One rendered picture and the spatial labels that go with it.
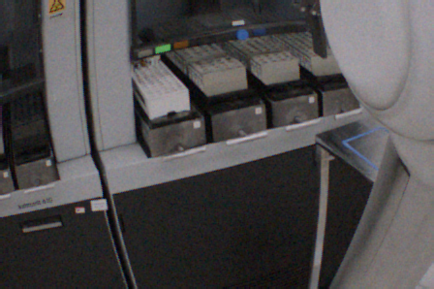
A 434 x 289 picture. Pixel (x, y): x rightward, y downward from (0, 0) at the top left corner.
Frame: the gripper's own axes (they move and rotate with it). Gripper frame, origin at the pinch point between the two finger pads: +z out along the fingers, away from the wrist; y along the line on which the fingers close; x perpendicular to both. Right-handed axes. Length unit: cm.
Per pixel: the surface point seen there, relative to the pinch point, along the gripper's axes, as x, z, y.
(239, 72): 74, 33, 9
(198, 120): 66, 40, -5
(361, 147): 32, 38, 22
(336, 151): 34, 38, 15
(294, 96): 67, 39, 20
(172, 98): 70, 34, -9
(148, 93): 74, 34, -14
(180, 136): 66, 42, -9
